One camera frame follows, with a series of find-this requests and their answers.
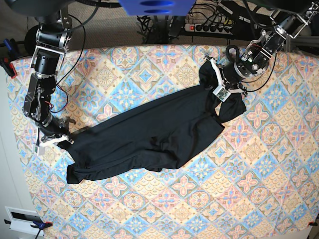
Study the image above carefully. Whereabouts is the black round stool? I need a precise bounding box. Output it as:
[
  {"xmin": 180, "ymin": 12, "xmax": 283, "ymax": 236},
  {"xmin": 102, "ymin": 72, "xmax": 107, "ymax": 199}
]
[{"xmin": 24, "ymin": 24, "xmax": 42, "ymax": 56}]

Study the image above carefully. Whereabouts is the white wall vent box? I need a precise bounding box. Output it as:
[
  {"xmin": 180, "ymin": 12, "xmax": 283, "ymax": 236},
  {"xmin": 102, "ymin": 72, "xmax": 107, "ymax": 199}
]
[{"xmin": 4, "ymin": 206, "xmax": 42, "ymax": 236}]

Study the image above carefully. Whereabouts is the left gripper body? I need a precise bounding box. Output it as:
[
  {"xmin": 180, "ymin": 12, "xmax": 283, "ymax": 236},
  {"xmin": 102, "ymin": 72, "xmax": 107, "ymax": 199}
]
[{"xmin": 223, "ymin": 46, "xmax": 270, "ymax": 88}]

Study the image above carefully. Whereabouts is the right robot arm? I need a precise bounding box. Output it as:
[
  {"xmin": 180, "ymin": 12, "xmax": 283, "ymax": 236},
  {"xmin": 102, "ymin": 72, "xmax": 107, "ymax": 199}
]
[{"xmin": 22, "ymin": 11, "xmax": 73, "ymax": 155}]

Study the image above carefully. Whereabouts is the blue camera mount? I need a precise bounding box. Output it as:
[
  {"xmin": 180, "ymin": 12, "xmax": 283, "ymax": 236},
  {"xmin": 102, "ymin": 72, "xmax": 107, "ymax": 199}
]
[{"xmin": 119, "ymin": 0, "xmax": 195, "ymax": 16}]

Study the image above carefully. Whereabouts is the white power strip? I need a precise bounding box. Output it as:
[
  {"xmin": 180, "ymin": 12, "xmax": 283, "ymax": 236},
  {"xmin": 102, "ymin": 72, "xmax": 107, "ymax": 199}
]
[{"xmin": 184, "ymin": 23, "xmax": 239, "ymax": 35}]

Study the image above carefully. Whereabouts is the black t-shirt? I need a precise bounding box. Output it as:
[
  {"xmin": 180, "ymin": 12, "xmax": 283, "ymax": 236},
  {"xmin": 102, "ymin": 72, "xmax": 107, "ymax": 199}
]
[{"xmin": 59, "ymin": 62, "xmax": 246, "ymax": 184}]

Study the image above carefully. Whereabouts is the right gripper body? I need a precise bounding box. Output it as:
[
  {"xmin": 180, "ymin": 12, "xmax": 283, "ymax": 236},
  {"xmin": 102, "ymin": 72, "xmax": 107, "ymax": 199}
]
[{"xmin": 36, "ymin": 114, "xmax": 76, "ymax": 142}]

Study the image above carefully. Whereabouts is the red blue clamp top left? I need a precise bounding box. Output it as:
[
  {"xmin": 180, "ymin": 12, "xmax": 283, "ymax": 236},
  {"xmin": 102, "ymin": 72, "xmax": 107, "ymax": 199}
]
[{"xmin": 0, "ymin": 38, "xmax": 19, "ymax": 79}]

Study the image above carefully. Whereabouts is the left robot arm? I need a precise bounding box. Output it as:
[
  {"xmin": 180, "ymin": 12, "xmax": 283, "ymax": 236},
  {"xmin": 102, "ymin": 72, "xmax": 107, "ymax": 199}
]
[{"xmin": 199, "ymin": 5, "xmax": 319, "ymax": 102}]

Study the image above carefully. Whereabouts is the patterned colourful tablecloth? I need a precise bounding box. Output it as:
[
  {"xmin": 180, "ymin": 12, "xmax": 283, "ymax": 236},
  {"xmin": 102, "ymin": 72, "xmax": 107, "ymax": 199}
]
[{"xmin": 6, "ymin": 45, "xmax": 319, "ymax": 239}]

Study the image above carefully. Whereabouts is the blue clamp bottom left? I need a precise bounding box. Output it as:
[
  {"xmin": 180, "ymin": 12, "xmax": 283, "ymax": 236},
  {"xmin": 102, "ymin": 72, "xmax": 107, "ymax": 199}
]
[{"xmin": 3, "ymin": 218, "xmax": 52, "ymax": 230}]

